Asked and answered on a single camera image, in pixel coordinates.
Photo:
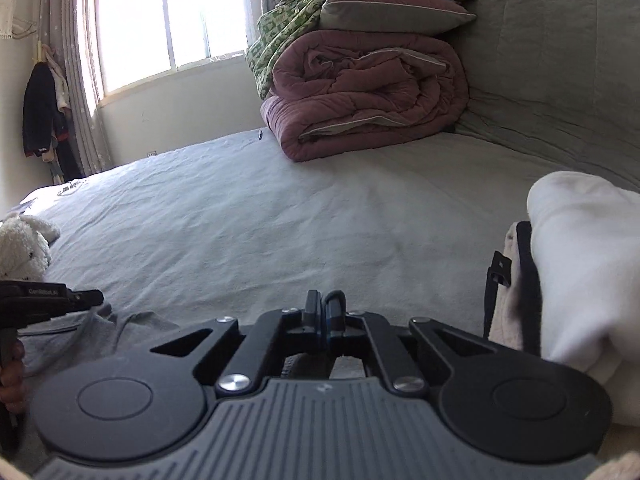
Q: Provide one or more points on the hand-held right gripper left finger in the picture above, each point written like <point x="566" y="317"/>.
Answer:
<point x="312" y="320"/>

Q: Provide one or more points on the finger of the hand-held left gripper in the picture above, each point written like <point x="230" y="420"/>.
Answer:
<point x="87" y="299"/>

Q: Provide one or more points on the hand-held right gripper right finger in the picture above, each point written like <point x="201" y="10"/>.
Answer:
<point x="332" y="325"/>

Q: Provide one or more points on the grey t-shirt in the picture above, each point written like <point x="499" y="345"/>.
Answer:
<point x="125" y="332"/>

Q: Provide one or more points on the hanging dark clothes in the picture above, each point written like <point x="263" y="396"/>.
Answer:
<point x="42" y="110"/>

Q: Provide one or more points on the person's left hand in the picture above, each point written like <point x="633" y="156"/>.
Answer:
<point x="12" y="380"/>

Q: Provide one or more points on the white plush dog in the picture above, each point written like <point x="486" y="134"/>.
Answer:
<point x="22" y="247"/>

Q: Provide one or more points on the beige folded garment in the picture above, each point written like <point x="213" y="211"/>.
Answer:
<point x="510" y="310"/>

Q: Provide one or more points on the folded pink quilt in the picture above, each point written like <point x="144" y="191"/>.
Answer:
<point x="370" y="90"/>

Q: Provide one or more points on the white folded garment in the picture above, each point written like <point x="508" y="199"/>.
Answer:
<point x="585" y="285"/>

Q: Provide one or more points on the white air conditioner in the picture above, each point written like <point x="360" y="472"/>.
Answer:
<point x="6" y="10"/>

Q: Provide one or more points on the window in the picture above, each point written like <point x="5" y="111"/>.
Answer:
<point x="170" y="15"/>

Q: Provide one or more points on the green patterned blanket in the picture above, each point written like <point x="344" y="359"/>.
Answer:
<point x="285" y="25"/>

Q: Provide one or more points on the pink and grey pillow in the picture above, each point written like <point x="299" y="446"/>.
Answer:
<point x="395" y="12"/>

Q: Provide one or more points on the grey quilted headboard cover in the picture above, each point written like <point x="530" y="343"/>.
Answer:
<point x="550" y="60"/>

